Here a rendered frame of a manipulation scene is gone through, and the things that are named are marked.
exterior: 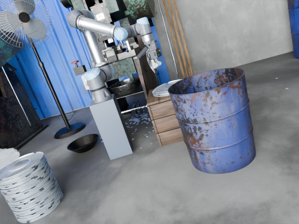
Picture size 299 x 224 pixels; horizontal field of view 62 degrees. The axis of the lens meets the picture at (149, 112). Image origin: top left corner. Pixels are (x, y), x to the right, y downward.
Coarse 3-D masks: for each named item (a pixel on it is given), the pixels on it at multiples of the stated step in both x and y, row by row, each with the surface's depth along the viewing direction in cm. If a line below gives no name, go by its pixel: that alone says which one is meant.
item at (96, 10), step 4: (96, 4) 227; (100, 4) 223; (92, 8) 225; (96, 8) 224; (100, 8) 224; (104, 8) 224; (92, 12) 226; (96, 12) 226; (100, 12) 225; (104, 12) 225; (96, 16) 227; (100, 16) 226; (104, 16) 226; (100, 20) 228; (104, 20) 227; (108, 20) 227; (100, 36) 233; (104, 36) 233
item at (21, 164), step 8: (32, 152) 162; (40, 152) 158; (16, 160) 158; (24, 160) 152; (32, 160) 149; (8, 168) 149; (16, 168) 143; (24, 168) 141; (0, 176) 141; (8, 176) 137
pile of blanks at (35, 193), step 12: (36, 168) 143; (48, 168) 152; (0, 180) 137; (12, 180) 135; (24, 180) 137; (36, 180) 141; (48, 180) 150; (12, 192) 137; (24, 192) 138; (36, 192) 142; (48, 192) 147; (60, 192) 158; (12, 204) 141; (24, 204) 140; (36, 204) 142; (48, 204) 146; (24, 216) 142; (36, 216) 143
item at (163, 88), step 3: (171, 81) 204; (174, 81) 202; (177, 81) 199; (162, 84) 203; (165, 84) 202; (168, 84) 195; (171, 84) 192; (159, 87) 199; (162, 87) 196; (165, 87) 190; (168, 87) 187; (156, 90) 192; (159, 90) 189; (162, 90) 186; (165, 90) 183
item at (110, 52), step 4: (108, 48) 214; (112, 48) 214; (108, 52) 227; (112, 52) 227; (116, 52) 230; (108, 56) 229; (112, 56) 228; (116, 56) 228; (108, 60) 229; (112, 60) 230; (116, 60) 229
